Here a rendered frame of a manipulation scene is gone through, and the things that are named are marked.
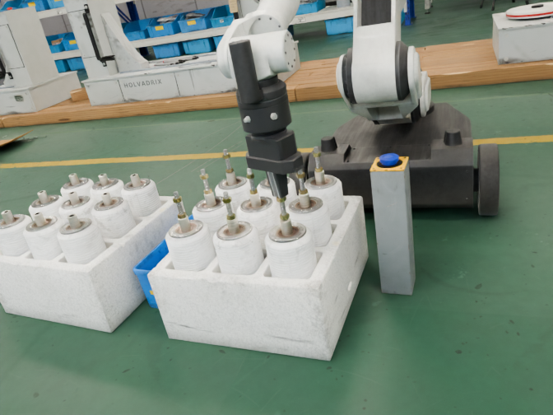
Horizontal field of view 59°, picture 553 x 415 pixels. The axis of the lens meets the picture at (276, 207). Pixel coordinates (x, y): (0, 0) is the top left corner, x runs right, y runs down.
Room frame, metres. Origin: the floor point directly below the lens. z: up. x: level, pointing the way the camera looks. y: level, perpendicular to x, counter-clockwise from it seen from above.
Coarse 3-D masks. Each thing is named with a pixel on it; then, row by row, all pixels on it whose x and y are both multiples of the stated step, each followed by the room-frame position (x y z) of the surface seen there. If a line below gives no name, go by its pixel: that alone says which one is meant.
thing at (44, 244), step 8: (56, 224) 1.11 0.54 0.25; (24, 232) 1.10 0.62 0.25; (32, 232) 1.09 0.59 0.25; (40, 232) 1.08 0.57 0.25; (48, 232) 1.09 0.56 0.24; (56, 232) 1.10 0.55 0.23; (32, 240) 1.08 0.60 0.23; (40, 240) 1.08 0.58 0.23; (48, 240) 1.09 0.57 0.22; (56, 240) 1.09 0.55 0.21; (32, 248) 1.09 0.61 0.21; (40, 248) 1.08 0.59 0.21; (48, 248) 1.08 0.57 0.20; (56, 248) 1.09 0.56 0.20; (40, 256) 1.08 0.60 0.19; (48, 256) 1.08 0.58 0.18; (56, 256) 1.09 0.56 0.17
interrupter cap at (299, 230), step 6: (294, 222) 0.87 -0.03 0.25; (276, 228) 0.86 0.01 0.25; (294, 228) 0.85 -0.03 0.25; (300, 228) 0.84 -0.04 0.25; (270, 234) 0.84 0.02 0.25; (276, 234) 0.84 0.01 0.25; (294, 234) 0.83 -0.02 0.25; (300, 234) 0.82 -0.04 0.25; (276, 240) 0.81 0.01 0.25; (282, 240) 0.81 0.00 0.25; (288, 240) 0.80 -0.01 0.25; (294, 240) 0.80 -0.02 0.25
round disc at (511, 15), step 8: (512, 8) 2.79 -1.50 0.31; (520, 8) 2.73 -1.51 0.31; (528, 8) 2.68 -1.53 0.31; (536, 8) 2.63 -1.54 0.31; (544, 8) 2.58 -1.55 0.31; (552, 8) 2.53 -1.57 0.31; (512, 16) 2.65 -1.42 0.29; (520, 16) 2.60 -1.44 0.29; (528, 16) 2.57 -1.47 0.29; (536, 16) 2.55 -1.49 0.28; (544, 16) 2.57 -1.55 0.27
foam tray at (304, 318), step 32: (352, 224) 0.98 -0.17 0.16; (320, 256) 0.87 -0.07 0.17; (352, 256) 0.95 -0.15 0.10; (160, 288) 0.89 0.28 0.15; (192, 288) 0.86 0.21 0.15; (224, 288) 0.82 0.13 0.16; (256, 288) 0.79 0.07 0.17; (288, 288) 0.76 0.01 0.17; (320, 288) 0.75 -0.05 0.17; (352, 288) 0.93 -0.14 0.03; (192, 320) 0.87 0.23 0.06; (224, 320) 0.83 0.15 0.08; (256, 320) 0.80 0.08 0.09; (288, 320) 0.77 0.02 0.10; (320, 320) 0.74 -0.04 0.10; (288, 352) 0.78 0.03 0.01; (320, 352) 0.75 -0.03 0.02
